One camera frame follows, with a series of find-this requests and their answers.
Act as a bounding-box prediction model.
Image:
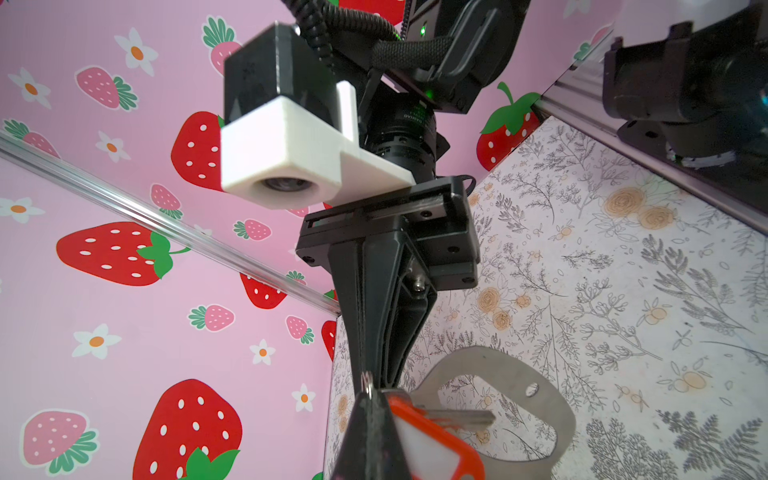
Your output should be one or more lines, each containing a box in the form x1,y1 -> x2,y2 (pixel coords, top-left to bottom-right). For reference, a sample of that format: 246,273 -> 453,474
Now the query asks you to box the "aluminium extrusion rail frame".
537,81 -> 767,234

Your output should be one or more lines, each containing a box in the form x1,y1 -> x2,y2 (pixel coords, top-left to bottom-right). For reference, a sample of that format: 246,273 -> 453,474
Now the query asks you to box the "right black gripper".
296,175 -> 480,390

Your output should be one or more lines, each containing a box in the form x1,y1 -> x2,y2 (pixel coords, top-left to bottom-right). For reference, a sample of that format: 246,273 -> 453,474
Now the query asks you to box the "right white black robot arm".
436,1 -> 741,180

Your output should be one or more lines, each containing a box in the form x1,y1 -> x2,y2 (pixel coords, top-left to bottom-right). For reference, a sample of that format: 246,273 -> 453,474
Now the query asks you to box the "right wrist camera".
220,23 -> 415,210

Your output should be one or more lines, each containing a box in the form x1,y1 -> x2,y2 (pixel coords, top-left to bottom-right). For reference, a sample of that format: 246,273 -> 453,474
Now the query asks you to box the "key with red tag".
385,389 -> 495,480

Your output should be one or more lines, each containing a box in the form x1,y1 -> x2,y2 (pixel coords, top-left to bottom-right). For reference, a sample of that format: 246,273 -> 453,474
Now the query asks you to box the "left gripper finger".
330,389 -> 412,480

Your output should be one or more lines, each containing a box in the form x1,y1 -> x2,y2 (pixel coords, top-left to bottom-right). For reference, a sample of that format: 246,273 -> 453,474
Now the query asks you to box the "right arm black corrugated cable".
281,0 -> 454,73

